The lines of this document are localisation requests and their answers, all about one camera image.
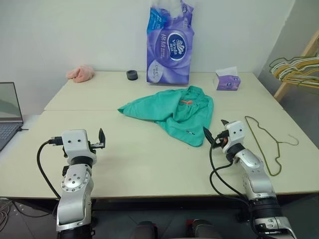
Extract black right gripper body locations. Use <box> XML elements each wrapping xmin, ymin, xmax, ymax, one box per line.
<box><xmin>211</xmin><ymin>129</ymin><xmax>230</xmax><ymax>148</ymax></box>

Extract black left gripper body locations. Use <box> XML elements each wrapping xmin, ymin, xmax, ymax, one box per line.
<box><xmin>87</xmin><ymin>140</ymin><xmax>106</xmax><ymax>151</ymax></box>

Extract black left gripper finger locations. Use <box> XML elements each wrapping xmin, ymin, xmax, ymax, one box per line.
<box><xmin>99</xmin><ymin>127</ymin><xmax>107</xmax><ymax>148</ymax></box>

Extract green shorts garment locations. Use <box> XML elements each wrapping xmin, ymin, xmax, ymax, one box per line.
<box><xmin>117</xmin><ymin>85</ymin><xmax>215</xmax><ymax>148</ymax></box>

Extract wooden hanger rack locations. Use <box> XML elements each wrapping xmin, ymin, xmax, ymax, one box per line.
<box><xmin>273</xmin><ymin>31</ymin><xmax>319</xmax><ymax>102</ymax></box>

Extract small purple tissue packet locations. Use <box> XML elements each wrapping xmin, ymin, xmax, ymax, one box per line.
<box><xmin>212</xmin><ymin>66</ymin><xmax>242</xmax><ymax>92</ymax></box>

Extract pink cloth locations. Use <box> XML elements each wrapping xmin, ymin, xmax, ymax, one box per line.
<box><xmin>65</xmin><ymin>64</ymin><xmax>95</xmax><ymax>83</ymax></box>

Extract black round cap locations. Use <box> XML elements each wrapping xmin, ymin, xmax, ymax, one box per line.
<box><xmin>126</xmin><ymin>69</ymin><xmax>139</xmax><ymax>81</ymax></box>

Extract grey laptop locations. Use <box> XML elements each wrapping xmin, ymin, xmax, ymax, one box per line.
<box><xmin>0</xmin><ymin>82</ymin><xmax>24</xmax><ymax>151</ymax></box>

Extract purple Vinda tissue pack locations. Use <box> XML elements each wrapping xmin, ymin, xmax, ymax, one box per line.
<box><xmin>145</xmin><ymin>0</ymin><xmax>195</xmax><ymax>87</ymax></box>

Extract dark rounded shape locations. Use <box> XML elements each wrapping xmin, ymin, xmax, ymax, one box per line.
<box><xmin>134</xmin><ymin>220</ymin><xmax>159</xmax><ymax>239</ymax></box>
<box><xmin>187</xmin><ymin>218</ymin><xmax>223</xmax><ymax>239</ymax></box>

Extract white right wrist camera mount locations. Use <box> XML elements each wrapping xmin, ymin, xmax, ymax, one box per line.
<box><xmin>222</xmin><ymin>120</ymin><xmax>244</xmax><ymax>153</ymax></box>

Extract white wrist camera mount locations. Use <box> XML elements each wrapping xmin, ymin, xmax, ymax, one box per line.
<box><xmin>222</xmin><ymin>120</ymin><xmax>244</xmax><ymax>153</ymax></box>
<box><xmin>61</xmin><ymin>129</ymin><xmax>98</xmax><ymax>163</ymax></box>

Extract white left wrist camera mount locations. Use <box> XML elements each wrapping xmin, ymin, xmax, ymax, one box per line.
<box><xmin>61</xmin><ymin>129</ymin><xmax>98</xmax><ymax>163</ymax></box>

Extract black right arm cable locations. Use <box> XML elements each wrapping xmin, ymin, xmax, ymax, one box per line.
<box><xmin>208</xmin><ymin>138</ymin><xmax>253</xmax><ymax>203</ymax></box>

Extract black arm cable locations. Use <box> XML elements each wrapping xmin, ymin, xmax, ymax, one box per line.
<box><xmin>208</xmin><ymin>138</ymin><xmax>253</xmax><ymax>203</ymax></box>
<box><xmin>36</xmin><ymin>135</ymin><xmax>63</xmax><ymax>200</ymax></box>

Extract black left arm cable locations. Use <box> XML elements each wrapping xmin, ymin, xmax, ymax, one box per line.
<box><xmin>36</xmin><ymin>135</ymin><xmax>63</xmax><ymax>200</ymax></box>

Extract thin floor cables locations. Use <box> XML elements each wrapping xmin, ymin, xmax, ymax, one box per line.
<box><xmin>0</xmin><ymin>197</ymin><xmax>16</xmax><ymax>225</ymax></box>

